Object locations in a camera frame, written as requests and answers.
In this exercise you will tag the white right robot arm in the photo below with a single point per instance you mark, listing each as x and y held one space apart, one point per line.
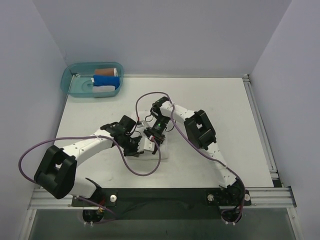
196 128

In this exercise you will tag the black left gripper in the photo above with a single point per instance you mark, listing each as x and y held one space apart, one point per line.
132 148

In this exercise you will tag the white rolled towel in bin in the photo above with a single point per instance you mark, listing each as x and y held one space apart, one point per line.
103 88

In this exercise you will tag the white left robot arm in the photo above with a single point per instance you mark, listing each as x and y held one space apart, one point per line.
57 170

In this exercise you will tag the brown rolled towel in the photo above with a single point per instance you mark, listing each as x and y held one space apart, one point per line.
106 72

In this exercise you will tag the aluminium front rail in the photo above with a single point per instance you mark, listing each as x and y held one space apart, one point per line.
257 197

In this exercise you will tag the white terry towel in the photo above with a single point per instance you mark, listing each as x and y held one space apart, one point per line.
148 156

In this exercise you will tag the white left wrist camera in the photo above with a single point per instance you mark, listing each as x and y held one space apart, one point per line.
146 145

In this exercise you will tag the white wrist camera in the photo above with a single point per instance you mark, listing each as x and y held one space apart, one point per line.
142 124
146 145

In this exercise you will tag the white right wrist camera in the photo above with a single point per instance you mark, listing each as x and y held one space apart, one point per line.
142 124

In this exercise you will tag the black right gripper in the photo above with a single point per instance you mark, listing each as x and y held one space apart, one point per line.
153 134

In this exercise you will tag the teal plastic bin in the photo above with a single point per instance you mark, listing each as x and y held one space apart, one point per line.
77 79

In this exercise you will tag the blue rolled towel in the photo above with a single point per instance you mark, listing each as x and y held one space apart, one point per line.
104 80

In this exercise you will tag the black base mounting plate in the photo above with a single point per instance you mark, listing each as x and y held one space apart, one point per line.
164 204

